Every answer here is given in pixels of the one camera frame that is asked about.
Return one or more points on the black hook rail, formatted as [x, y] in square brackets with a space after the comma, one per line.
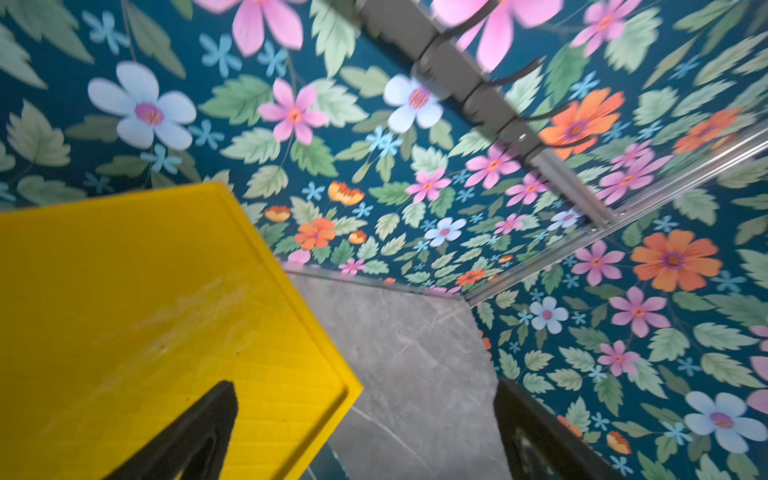
[437, 59]

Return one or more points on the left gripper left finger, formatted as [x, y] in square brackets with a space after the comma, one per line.
[193, 446]

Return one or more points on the yellow drawer cabinet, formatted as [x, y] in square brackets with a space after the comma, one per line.
[119, 314]

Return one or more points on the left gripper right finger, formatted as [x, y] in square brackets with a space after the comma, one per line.
[537, 445]

